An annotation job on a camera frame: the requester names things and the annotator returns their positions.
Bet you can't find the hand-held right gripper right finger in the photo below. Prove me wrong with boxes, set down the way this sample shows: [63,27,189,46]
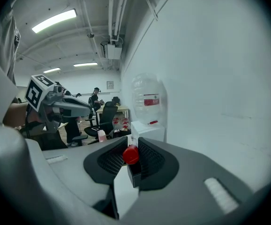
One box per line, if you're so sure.
[121,137,253,225]

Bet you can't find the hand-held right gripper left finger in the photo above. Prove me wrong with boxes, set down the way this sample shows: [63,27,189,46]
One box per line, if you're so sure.
[26,136,128,220]

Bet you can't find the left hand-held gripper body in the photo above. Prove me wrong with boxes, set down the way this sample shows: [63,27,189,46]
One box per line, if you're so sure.
[24,75,67,134]

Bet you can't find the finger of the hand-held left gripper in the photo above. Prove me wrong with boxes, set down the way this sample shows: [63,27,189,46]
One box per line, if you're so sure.
[53,95,94,118]

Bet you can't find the black pen holder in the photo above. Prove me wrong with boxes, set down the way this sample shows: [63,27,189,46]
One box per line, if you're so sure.
[126,164,143,188]

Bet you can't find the person's left forearm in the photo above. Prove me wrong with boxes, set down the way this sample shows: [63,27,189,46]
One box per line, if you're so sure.
[2,103,29,128]

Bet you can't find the person's left hand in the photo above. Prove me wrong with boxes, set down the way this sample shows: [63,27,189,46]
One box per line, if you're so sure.
[29,106,63,124]

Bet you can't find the long ceiling light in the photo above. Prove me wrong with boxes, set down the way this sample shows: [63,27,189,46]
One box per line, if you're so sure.
[73,62,98,68]
[43,67,61,74]
[31,8,77,34]

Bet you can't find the black office chair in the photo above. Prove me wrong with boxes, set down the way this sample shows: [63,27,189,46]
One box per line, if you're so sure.
[84,101,119,139]

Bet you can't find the pink plastic bottle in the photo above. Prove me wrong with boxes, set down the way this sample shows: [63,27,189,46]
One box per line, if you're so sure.
[97,129,107,143]

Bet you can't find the light wooden table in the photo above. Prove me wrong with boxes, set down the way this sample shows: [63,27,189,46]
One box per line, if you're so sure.
[95,105,129,126]

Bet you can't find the red and white boxes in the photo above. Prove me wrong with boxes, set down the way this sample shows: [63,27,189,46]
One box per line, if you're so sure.
[112,117,131,132]

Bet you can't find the person's grey shirt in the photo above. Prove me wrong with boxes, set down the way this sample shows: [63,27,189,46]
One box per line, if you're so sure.
[0,7,21,85]

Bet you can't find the white water dispenser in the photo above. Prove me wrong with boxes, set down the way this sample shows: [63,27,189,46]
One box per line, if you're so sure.
[130,120,166,143]

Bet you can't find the ceiling air conditioner unit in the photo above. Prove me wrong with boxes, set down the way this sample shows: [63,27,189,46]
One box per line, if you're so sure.
[100,42,123,60]

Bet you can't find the clear water dispenser bottle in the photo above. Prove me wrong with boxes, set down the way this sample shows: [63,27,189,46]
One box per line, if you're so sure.
[131,73,167,126]

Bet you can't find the white ceiling pipes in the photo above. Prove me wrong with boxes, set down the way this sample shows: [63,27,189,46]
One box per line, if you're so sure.
[104,0,133,42]

